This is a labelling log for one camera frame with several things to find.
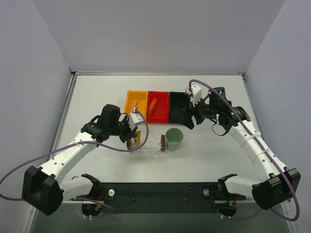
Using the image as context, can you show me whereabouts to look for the clear toothbrush holder brown ends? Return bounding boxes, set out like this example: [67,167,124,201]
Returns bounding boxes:
[125,134,166,155]

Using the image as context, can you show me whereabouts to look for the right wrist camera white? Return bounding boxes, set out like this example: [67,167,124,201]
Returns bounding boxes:
[185,84,202,106]

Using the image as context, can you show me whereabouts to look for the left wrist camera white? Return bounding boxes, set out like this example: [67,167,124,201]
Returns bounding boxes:
[128,113,145,130]

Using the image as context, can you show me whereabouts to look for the mint green cup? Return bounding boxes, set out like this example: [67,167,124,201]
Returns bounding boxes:
[165,128,183,151]

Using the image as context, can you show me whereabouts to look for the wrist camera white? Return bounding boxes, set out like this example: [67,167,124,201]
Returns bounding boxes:
[128,113,145,130]
[185,84,202,106]

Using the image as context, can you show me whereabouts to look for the red plastic bin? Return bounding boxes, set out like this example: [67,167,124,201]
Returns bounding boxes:
[146,91,169,124]

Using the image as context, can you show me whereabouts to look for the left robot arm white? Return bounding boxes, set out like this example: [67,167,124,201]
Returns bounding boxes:
[21,104,145,216]

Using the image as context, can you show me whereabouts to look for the clear textured oval tray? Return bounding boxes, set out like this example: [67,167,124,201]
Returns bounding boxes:
[127,134,180,158]

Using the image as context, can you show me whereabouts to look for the yellow plastic bin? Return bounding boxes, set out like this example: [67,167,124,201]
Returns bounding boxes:
[124,90,148,118]

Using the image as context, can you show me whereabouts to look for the orange toothpaste tube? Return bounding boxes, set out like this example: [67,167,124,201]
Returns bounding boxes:
[148,98,157,117]

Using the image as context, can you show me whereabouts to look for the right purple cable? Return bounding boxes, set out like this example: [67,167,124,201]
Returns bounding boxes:
[189,79,301,222]

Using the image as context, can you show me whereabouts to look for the black plastic bin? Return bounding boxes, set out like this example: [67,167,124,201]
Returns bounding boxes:
[169,92,190,124]

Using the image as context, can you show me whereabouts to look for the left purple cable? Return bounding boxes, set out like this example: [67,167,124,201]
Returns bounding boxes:
[0,108,150,218]

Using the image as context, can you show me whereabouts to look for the purple cable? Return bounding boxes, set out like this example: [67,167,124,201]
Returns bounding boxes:
[0,108,150,218]
[189,79,301,222]

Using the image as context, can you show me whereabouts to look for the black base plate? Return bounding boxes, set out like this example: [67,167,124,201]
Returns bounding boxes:
[85,182,246,214]

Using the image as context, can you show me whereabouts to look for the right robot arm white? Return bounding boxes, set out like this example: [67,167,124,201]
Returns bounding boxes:
[180,85,301,210]

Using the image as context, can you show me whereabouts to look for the yellow toothpaste tube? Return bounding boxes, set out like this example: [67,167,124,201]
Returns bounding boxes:
[134,131,141,147]

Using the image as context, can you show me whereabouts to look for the pink toothbrush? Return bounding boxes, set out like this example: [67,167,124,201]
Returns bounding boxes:
[131,100,138,113]

